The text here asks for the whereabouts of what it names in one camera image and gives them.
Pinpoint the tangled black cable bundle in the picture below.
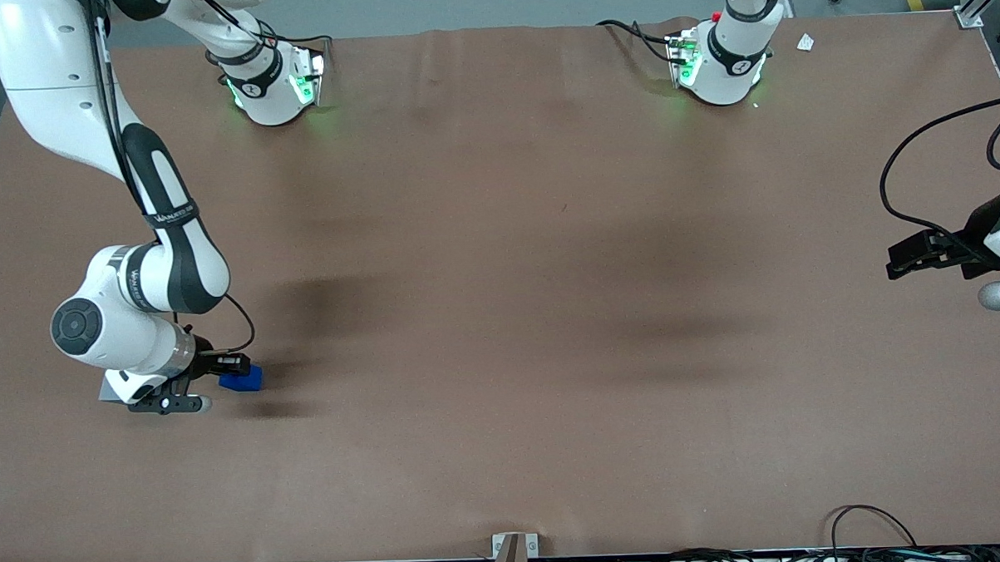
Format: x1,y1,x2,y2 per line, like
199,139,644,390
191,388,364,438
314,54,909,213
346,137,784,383
583,536,1000,562

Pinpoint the long black left wrist cable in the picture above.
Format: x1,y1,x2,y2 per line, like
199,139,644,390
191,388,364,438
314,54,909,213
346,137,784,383
876,95,1000,248

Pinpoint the black left arm base cable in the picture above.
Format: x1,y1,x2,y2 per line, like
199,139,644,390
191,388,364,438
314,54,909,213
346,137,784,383
597,16,685,67

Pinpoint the black cable loop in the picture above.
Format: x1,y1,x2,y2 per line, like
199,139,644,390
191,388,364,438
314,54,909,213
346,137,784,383
827,502,918,553

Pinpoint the black arm base cable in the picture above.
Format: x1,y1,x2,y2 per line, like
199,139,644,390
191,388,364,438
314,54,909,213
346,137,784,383
195,0,333,74
597,16,685,67

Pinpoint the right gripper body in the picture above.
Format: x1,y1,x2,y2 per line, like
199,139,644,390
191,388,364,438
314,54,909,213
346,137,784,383
102,331,224,407

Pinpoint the gray square base block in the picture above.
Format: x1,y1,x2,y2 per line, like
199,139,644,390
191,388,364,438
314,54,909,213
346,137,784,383
97,373,132,406

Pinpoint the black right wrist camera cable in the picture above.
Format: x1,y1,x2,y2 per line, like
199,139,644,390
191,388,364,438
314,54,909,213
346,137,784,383
220,291,257,357

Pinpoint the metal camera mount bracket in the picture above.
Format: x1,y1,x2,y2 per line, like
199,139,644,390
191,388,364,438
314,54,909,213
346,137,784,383
491,531,539,562

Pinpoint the brown table cover sheet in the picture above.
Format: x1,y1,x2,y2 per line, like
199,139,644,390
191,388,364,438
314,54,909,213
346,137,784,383
0,6,1000,562

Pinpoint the black right arm base cable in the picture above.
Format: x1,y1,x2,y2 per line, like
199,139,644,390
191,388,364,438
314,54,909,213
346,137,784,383
195,0,333,74

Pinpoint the blue plastic part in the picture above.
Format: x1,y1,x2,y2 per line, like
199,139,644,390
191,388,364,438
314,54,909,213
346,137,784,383
219,364,266,394

